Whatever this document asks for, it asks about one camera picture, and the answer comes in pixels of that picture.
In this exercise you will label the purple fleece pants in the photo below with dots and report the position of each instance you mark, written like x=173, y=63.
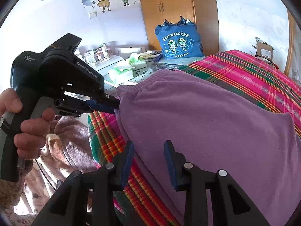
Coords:
x=199, y=122

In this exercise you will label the cardboard box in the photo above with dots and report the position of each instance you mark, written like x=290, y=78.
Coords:
x=264, y=50

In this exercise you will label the plaid bed sheet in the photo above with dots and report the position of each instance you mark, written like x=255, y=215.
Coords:
x=247, y=75

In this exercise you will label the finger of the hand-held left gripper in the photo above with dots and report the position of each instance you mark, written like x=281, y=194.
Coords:
x=98, y=106
x=109, y=100

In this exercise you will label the printed door curtain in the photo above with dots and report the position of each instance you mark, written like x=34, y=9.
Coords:
x=296, y=61

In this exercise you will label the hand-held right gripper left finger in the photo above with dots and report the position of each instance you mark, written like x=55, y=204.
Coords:
x=128, y=167

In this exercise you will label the white wall switch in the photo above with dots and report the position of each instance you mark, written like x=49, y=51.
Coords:
x=93, y=14

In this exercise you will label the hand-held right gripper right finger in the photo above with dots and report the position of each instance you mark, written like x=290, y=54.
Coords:
x=169, y=167

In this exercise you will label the green tissue pack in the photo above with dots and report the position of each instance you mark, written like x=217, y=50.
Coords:
x=137, y=61
x=121, y=74

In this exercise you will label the person's left hand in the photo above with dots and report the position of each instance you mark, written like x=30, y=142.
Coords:
x=33, y=127

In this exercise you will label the pink fleece garment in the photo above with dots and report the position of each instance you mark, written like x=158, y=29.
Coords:
x=70, y=141

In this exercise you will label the group of small bottles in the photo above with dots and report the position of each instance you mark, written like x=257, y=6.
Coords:
x=98, y=55

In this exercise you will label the person's left forearm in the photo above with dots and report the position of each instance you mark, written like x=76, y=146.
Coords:
x=11, y=193

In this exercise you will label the wooden wardrobe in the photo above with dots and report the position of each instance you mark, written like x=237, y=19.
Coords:
x=178, y=2

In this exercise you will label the blue printed bag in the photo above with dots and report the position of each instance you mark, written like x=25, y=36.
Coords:
x=178, y=42

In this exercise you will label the wooden door frame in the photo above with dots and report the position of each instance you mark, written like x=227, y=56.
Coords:
x=290, y=44

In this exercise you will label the long white box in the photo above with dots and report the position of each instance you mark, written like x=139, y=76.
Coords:
x=129, y=50

